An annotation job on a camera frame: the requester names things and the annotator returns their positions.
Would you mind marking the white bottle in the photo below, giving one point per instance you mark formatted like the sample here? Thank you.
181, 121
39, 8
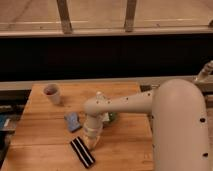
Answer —
100, 96

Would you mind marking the green plate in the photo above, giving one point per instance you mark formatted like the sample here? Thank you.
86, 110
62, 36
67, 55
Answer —
108, 118

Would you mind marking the black white striped eraser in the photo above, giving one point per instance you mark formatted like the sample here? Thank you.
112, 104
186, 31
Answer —
82, 152

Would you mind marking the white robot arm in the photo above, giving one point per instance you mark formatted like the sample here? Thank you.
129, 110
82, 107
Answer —
179, 122

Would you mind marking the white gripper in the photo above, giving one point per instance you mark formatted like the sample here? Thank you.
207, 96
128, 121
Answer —
92, 133

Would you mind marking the blue object at left edge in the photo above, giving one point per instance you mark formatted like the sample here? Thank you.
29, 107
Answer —
4, 122

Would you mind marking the blue sponge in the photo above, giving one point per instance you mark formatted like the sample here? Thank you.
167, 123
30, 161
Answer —
72, 121

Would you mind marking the white paper cup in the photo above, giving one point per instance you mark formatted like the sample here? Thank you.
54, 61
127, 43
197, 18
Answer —
52, 92

